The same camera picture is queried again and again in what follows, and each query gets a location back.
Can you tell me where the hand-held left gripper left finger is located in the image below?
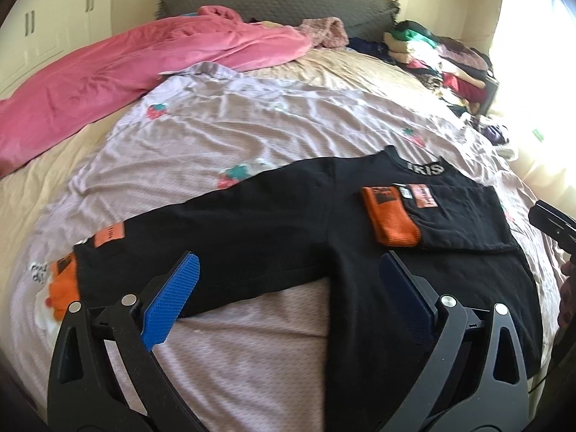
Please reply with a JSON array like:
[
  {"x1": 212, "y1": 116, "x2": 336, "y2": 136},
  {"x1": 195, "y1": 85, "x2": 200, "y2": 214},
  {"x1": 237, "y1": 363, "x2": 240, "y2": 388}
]
[{"x1": 46, "y1": 252, "x2": 203, "y2": 432}]

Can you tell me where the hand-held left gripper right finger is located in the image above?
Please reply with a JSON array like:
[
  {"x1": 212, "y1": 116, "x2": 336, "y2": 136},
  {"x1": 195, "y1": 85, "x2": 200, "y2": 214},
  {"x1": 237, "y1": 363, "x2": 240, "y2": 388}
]
[{"x1": 379, "y1": 249, "x2": 532, "y2": 432}]

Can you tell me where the black shirt with orange cuffs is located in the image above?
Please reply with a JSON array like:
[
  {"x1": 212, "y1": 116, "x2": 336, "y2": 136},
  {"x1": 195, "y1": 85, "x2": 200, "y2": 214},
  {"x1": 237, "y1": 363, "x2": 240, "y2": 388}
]
[{"x1": 72, "y1": 145, "x2": 543, "y2": 376}]

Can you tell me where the pile of colourful clothes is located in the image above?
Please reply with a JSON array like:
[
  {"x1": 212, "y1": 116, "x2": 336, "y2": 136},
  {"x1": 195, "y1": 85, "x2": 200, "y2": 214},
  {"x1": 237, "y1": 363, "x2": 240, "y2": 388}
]
[{"x1": 382, "y1": 20, "x2": 500, "y2": 118}]

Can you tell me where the person's right hand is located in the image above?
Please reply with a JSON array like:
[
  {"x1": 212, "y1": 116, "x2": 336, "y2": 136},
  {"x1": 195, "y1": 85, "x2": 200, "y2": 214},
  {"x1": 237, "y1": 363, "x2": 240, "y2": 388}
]
[{"x1": 560, "y1": 256, "x2": 576, "y2": 291}]

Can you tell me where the purple cloth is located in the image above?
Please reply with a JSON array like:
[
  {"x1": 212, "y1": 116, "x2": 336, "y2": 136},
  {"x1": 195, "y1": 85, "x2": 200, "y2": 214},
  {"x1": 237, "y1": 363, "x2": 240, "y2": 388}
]
[{"x1": 481, "y1": 123, "x2": 511, "y2": 147}]

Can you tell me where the white curtain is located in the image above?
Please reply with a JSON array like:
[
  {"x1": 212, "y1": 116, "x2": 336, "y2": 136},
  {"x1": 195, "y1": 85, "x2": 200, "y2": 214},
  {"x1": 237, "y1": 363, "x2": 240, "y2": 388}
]
[{"x1": 490, "y1": 0, "x2": 576, "y2": 190}]

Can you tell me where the lilac strawberry printed sheet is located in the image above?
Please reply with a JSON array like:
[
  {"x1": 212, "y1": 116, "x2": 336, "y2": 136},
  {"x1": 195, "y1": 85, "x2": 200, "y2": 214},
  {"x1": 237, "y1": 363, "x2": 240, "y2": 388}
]
[{"x1": 9, "y1": 60, "x2": 576, "y2": 432}]

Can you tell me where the pink blanket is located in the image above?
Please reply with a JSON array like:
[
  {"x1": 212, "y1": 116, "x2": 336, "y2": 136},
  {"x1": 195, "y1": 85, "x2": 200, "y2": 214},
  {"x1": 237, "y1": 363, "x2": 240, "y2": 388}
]
[{"x1": 0, "y1": 5, "x2": 313, "y2": 180}]

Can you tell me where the beige bed sheet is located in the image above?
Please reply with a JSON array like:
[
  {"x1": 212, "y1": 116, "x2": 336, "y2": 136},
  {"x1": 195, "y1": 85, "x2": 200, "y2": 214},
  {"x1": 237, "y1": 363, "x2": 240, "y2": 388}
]
[{"x1": 0, "y1": 46, "x2": 455, "y2": 289}]

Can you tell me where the navy cloth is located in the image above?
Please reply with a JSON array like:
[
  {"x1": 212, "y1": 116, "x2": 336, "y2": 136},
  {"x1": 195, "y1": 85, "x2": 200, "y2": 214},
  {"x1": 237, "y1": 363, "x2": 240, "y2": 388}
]
[{"x1": 348, "y1": 36, "x2": 394, "y2": 61}]

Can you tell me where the pink knit cloth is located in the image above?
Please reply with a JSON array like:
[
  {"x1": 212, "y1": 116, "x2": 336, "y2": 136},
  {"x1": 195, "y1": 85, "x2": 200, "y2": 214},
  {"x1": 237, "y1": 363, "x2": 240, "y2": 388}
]
[{"x1": 301, "y1": 17, "x2": 349, "y2": 50}]

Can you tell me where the white wardrobe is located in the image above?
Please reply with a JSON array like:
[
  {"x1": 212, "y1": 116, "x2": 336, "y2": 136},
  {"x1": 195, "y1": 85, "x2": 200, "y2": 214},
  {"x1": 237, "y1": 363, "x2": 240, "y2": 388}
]
[{"x1": 0, "y1": 0, "x2": 118, "y2": 100}]

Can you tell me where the grey padded headboard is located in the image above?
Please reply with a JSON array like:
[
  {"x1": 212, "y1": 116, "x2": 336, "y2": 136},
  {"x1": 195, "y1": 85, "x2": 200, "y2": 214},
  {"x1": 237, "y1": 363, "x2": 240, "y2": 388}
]
[{"x1": 157, "y1": 0, "x2": 400, "y2": 50}]

